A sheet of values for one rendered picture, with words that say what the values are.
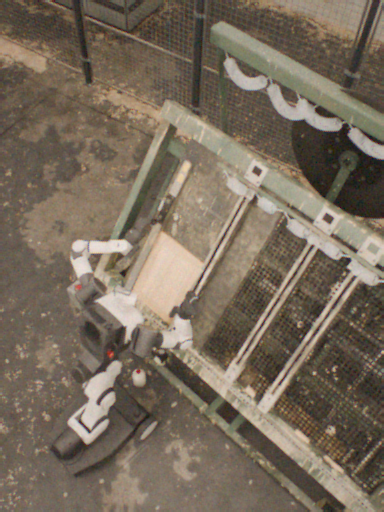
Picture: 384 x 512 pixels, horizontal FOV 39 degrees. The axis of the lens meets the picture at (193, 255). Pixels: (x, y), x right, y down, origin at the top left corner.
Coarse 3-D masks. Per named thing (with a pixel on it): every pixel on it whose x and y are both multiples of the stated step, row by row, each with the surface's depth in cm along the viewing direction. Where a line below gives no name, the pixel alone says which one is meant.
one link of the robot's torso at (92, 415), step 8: (112, 392) 337; (104, 400) 333; (112, 400) 341; (88, 408) 355; (96, 408) 349; (104, 408) 353; (88, 416) 357; (96, 416) 352; (104, 416) 360; (88, 424) 358; (96, 424) 356
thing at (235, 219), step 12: (252, 168) 282; (264, 168) 278; (252, 180) 283; (240, 192) 275; (252, 192) 284; (240, 204) 294; (240, 216) 294; (228, 228) 300; (216, 240) 304; (228, 240) 302; (216, 252) 307; (204, 264) 311; (216, 264) 311; (204, 276) 313; (192, 288) 318; (204, 288) 320
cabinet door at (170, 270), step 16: (160, 240) 332; (160, 256) 334; (176, 256) 327; (192, 256) 321; (144, 272) 342; (160, 272) 336; (176, 272) 329; (192, 272) 323; (144, 288) 345; (160, 288) 338; (176, 288) 331; (160, 304) 340; (176, 304) 333
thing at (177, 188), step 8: (192, 168) 313; (184, 176) 313; (176, 184) 317; (184, 184) 317; (176, 192) 318; (176, 200) 322; (168, 216) 327; (160, 224) 327; (152, 232) 331; (160, 232) 331; (152, 240) 332; (144, 248) 337; (144, 256) 338; (136, 264) 342; (144, 264) 341; (136, 272) 343; (128, 280) 348; (136, 280) 347; (128, 288) 349
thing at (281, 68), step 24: (216, 24) 298; (240, 48) 291; (264, 48) 287; (264, 72) 289; (288, 72) 278; (312, 72) 277; (312, 96) 276; (336, 96) 267; (360, 120) 265; (336, 192) 304
